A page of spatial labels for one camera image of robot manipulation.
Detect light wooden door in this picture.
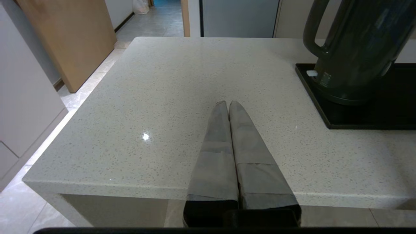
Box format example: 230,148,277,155
16,0,117,94

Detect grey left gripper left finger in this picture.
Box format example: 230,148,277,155
183,101,240,227

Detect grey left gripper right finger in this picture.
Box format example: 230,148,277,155
229,101,302,227

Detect white side cabinet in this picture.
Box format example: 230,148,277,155
0,5,68,192

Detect white plastic bag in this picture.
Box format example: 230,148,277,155
132,0,150,15

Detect black rectangular tray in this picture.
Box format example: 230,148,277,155
295,63,416,130

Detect black round kettle base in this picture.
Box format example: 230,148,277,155
312,81,392,106

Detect black electric kettle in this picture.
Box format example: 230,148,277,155
303,0,416,100

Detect beige kitchen base cabinets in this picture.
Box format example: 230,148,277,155
274,0,320,39

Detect tall grey refrigerator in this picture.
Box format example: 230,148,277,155
199,0,280,38

